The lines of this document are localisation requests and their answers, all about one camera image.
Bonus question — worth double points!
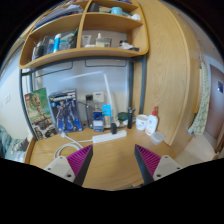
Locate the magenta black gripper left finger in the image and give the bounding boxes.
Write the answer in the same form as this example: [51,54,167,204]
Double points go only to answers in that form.
[44,143,94,187]

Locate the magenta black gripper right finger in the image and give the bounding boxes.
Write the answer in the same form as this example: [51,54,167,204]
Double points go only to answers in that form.
[134,144,183,186]

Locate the black charger plug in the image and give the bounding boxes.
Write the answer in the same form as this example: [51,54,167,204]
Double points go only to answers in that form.
[110,123,118,134]

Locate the small clear plastic container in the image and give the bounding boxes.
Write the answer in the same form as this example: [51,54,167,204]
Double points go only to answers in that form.
[150,131,165,145]

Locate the white power strip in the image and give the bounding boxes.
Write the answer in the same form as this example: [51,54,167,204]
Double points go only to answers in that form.
[92,130,127,143]

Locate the white lotion bottle red pump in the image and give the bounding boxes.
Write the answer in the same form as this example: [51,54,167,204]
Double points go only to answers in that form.
[145,107,158,136]

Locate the white ceramic mug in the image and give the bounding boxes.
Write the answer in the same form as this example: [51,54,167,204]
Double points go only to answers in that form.
[136,114,148,130]

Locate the small blue box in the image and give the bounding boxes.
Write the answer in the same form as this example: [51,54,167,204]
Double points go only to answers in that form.
[92,111,104,132]

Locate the black cylindrical bottle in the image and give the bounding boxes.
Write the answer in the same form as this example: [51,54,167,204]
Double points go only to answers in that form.
[127,107,135,129]

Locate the light blue orange carton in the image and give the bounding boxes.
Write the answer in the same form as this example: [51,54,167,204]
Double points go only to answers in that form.
[102,104,111,128]

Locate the dark blue robot model box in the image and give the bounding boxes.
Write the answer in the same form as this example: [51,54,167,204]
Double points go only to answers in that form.
[49,89,82,133]

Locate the green Groot Lego box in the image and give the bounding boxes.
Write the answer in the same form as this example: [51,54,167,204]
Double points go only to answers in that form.
[25,88,57,140]

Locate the green patterned hanging towel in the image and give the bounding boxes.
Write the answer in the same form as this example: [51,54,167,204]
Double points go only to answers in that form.
[188,62,210,136]

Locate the brown wooden door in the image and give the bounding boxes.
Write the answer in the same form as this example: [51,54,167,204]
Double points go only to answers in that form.
[206,65,224,139]

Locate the white desk lamp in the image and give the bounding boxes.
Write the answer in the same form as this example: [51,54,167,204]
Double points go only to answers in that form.
[60,71,116,123]

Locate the clear pump bottle on shelf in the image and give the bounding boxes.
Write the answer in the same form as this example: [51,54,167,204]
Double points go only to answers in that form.
[95,33,112,47]

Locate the white tube on shelf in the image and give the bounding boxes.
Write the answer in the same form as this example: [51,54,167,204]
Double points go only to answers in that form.
[82,35,91,47]

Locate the blue tube on shelf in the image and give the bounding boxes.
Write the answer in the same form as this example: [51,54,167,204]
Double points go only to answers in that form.
[53,33,61,53]

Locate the teal tape roll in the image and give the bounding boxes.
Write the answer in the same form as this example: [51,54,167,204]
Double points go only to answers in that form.
[111,7,122,15]

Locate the white power strip cable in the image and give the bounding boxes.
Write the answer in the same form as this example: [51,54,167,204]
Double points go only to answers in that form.
[53,131,94,159]

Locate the dark metal desk frame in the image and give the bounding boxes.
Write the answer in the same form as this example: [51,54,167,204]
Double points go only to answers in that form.
[19,55,147,140]

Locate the wooden wall shelf unit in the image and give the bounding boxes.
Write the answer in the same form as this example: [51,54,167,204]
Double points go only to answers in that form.
[19,0,149,69]

